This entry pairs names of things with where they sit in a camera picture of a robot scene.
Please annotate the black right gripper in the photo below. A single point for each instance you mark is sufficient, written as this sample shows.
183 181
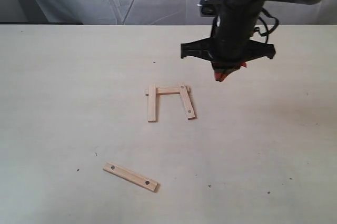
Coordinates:
230 46

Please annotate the wood strip with two magnets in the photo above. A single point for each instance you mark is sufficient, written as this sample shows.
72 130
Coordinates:
184 92

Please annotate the wood strip with magnets bottom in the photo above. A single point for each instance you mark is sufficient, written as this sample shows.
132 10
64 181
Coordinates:
131 176

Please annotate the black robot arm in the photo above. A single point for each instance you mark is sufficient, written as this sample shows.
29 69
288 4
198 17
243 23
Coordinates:
244 10

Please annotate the plain horizontal wood strip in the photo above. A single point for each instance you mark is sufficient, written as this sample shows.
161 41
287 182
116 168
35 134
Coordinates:
168 90

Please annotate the plain wood strip left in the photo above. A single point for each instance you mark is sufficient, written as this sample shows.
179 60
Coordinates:
152 103

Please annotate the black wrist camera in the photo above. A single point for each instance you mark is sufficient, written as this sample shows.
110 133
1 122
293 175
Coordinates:
209 8

